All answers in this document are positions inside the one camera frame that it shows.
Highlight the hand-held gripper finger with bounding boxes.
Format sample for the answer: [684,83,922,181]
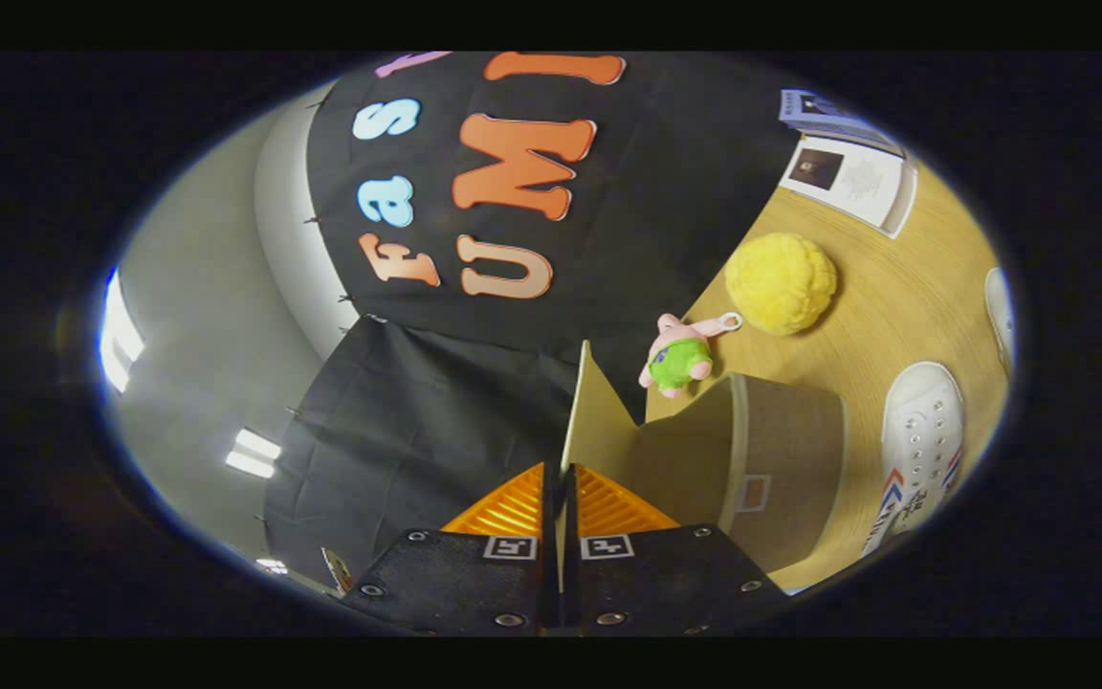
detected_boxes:
[562,464,791,637]
[341,461,562,637]

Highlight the beige storage box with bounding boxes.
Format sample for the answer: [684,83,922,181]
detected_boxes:
[559,340,847,575]

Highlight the white striped canvas shoe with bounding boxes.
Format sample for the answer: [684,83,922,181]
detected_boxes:
[983,267,1017,379]
[859,361,966,561]

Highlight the pink plush toy green shorts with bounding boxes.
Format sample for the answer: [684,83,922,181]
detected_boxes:
[638,311,743,399]

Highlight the yellow plush cushion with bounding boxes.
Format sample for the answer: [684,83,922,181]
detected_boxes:
[725,233,839,337]

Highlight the white book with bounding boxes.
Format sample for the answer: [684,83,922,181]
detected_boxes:
[779,134,919,240]

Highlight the blue book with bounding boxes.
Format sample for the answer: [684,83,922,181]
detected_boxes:
[779,89,906,159]

